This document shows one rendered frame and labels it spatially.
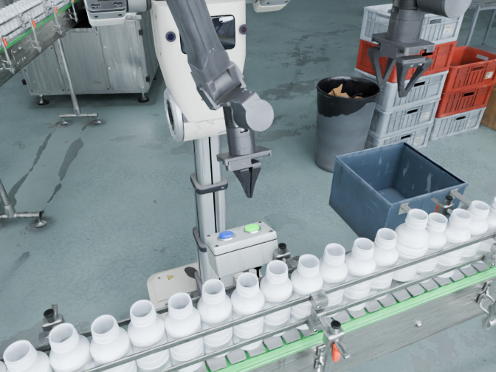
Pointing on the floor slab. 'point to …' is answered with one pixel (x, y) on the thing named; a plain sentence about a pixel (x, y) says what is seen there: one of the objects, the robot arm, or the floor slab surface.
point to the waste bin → (342, 117)
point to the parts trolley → (487, 26)
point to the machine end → (97, 60)
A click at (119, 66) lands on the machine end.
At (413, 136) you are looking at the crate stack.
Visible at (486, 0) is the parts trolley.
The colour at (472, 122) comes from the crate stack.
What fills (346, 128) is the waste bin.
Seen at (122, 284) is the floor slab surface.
